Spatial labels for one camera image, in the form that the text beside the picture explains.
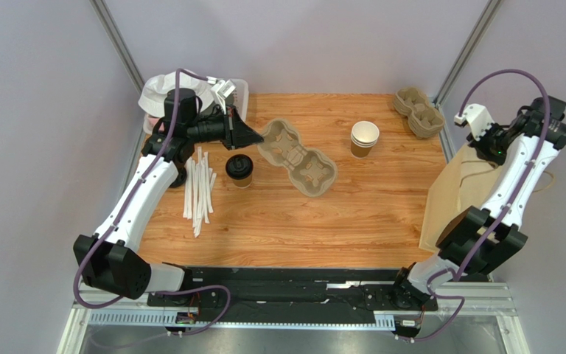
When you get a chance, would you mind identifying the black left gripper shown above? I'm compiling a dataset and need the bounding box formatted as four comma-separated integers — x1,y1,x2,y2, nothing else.
186,104,263,150

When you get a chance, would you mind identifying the black plastic cup lid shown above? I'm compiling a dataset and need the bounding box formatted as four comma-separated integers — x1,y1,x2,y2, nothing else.
225,154,254,181

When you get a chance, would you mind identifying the kraft paper bag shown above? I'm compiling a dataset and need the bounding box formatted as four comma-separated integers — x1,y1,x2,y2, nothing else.
419,145,506,252

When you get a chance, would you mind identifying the brown paper coffee cup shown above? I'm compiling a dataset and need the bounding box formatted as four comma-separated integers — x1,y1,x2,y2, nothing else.
231,175,253,189

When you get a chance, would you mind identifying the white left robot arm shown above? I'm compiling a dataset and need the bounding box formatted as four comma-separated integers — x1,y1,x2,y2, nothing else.
73,88,264,304

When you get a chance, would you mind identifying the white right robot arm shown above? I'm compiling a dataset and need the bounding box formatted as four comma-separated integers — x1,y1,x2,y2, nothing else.
390,96,566,309

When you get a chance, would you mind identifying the white plastic basket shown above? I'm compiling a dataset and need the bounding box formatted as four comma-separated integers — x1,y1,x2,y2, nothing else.
142,78,249,135

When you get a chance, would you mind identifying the wrapped white straws bundle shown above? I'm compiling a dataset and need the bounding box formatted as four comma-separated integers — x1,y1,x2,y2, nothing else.
183,146,217,238

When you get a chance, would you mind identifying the stack of pulp carriers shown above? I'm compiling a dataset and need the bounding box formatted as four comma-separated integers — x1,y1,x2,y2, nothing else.
393,87,446,139

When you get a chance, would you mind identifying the pink cloth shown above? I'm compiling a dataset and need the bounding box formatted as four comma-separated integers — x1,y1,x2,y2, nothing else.
145,116,158,130

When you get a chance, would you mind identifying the white bucket hat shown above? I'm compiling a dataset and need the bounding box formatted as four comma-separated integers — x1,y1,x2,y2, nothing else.
139,72,214,118

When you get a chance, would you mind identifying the stack of paper cups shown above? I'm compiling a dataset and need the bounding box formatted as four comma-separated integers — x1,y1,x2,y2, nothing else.
350,121,380,159

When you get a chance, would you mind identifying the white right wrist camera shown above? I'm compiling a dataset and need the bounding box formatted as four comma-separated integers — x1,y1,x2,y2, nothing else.
453,103,495,142

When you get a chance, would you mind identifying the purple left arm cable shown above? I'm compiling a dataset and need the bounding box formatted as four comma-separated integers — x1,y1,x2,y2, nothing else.
72,68,233,337

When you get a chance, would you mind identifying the aluminium frame rail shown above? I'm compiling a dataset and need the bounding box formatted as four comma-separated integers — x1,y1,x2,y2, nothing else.
72,280,517,331

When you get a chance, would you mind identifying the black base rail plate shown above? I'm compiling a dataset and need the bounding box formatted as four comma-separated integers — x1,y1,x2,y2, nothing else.
147,266,439,325

